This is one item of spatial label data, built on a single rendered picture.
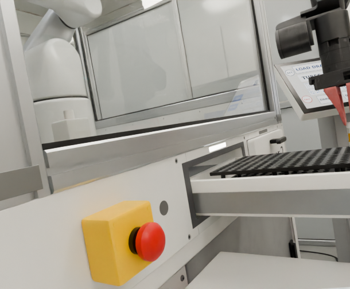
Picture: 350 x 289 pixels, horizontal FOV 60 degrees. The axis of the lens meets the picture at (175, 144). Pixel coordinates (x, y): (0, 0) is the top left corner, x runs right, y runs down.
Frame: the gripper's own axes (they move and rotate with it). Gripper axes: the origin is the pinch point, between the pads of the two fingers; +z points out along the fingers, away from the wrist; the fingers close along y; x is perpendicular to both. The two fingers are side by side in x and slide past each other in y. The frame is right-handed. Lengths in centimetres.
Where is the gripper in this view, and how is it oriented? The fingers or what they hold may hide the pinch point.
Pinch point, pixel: (349, 120)
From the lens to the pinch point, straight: 65.1
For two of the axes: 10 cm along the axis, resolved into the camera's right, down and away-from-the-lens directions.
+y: 8.0, -1.4, -5.8
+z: 1.8, 9.8, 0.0
